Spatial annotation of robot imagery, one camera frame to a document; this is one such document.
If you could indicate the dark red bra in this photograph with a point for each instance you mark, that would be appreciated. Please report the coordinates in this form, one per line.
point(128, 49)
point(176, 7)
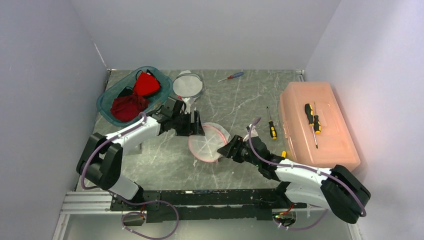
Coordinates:
point(127, 108)

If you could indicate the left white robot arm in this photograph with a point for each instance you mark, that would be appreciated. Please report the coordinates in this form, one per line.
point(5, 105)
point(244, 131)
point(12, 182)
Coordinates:
point(100, 164)

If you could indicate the aluminium rail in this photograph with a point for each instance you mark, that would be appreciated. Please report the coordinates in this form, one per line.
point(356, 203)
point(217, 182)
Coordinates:
point(86, 203)

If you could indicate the medium yellow-black screwdriver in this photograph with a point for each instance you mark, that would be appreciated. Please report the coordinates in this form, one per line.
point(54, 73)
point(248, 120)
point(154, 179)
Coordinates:
point(317, 126)

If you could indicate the pink-trimmed white mesh laundry bag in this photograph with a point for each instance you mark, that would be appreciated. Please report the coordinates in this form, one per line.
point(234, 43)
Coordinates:
point(204, 147)

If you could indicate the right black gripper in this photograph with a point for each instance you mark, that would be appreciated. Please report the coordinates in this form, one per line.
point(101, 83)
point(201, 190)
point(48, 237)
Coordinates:
point(229, 151)

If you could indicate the black base frame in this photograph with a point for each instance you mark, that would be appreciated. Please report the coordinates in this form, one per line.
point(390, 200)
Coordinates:
point(213, 204)

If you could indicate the green labelled small box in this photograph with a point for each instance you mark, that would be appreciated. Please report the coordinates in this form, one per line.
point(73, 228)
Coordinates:
point(136, 150)

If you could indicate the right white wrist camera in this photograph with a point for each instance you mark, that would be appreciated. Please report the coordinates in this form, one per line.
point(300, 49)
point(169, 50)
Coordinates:
point(253, 133)

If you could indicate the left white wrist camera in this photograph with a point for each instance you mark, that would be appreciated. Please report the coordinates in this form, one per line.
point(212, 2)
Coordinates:
point(187, 102)

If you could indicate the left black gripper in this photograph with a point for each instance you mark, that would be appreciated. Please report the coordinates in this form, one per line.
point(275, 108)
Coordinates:
point(194, 128)

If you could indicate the teal plastic basin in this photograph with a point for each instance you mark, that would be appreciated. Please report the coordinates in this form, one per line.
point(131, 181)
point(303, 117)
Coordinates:
point(104, 102)

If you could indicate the black bra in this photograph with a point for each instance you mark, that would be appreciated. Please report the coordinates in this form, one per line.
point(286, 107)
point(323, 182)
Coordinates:
point(127, 91)

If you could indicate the yellow-black screwdriver on table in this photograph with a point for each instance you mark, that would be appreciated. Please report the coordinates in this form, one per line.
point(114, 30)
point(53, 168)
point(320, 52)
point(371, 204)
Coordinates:
point(272, 130)

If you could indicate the blue-trimmed white mesh laundry bag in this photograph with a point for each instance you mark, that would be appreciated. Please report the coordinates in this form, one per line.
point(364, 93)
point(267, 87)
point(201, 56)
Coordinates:
point(188, 85)

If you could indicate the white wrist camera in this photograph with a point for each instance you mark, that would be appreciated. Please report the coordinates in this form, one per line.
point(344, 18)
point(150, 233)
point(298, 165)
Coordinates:
point(187, 102)
point(253, 133)

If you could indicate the red-blue small screwdriver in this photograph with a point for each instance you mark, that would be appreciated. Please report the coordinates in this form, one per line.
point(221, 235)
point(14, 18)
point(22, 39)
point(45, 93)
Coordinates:
point(235, 75)

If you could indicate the large yellow-black screwdriver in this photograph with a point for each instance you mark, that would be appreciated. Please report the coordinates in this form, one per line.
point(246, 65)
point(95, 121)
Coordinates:
point(309, 114)

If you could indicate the orange translucent plastic box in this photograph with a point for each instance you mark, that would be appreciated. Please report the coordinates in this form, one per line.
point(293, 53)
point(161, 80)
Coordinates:
point(335, 144)

